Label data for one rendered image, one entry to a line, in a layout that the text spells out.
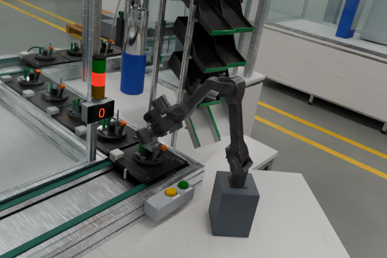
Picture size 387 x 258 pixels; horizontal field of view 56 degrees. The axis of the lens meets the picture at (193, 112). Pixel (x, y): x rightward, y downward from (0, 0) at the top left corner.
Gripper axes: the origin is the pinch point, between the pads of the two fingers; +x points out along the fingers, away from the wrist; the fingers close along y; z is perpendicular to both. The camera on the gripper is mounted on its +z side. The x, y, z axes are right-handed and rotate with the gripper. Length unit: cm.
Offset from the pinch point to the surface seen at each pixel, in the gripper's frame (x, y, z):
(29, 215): 15, 51, -8
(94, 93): -8.2, 21.3, 20.9
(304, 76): 111, -384, 15
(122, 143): 18.4, 1.3, 4.1
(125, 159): 11.3, 8.6, -4.0
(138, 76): 54, -58, 48
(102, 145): 20.8, 9.7, 6.8
